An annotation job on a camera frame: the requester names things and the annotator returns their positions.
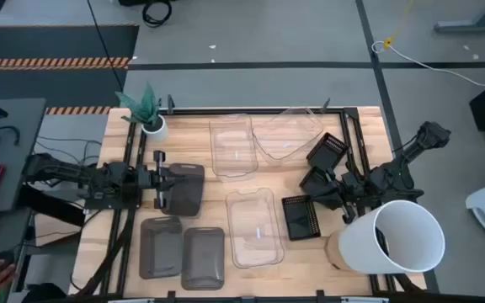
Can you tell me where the smoke grey plastic basket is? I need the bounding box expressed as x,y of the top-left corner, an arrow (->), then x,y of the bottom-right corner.
139,216 -> 184,280
181,226 -> 227,291
161,162 -> 205,218

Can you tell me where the grey desk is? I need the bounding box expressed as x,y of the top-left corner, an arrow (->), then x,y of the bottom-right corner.
0,98 -> 48,303

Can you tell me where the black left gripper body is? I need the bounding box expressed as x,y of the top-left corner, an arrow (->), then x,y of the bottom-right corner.
143,150 -> 172,210

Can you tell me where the thin black floor cable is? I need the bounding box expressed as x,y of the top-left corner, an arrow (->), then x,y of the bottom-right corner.
85,0 -> 125,93

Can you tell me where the yellow cable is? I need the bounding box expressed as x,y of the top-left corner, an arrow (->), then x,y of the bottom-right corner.
383,0 -> 416,50

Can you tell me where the white floor cable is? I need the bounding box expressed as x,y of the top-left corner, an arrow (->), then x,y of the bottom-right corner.
370,40 -> 485,88

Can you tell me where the black cable sleeve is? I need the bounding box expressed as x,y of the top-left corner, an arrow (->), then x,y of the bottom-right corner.
73,210 -> 136,298

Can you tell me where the grey metal table leg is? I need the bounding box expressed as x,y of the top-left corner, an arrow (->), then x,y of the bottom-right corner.
433,0 -> 485,34

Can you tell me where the clear plastic basket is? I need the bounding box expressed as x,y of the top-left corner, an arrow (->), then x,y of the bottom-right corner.
224,187 -> 285,269
252,107 -> 325,166
208,113 -> 259,183

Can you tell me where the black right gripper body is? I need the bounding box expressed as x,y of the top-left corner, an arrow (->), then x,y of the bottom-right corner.
325,167 -> 368,224

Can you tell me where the black coiled cable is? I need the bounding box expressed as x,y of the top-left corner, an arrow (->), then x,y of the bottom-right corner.
118,0 -> 174,29

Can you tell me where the green plant in white pot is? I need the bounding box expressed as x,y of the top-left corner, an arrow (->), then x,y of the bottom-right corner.
115,82 -> 170,143

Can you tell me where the black mat with hazard stripes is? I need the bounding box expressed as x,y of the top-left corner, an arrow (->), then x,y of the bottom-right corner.
0,24 -> 141,115

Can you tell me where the black perforated plastic basket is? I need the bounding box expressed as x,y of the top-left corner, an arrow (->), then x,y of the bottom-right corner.
280,194 -> 322,242
299,166 -> 332,198
306,132 -> 349,170

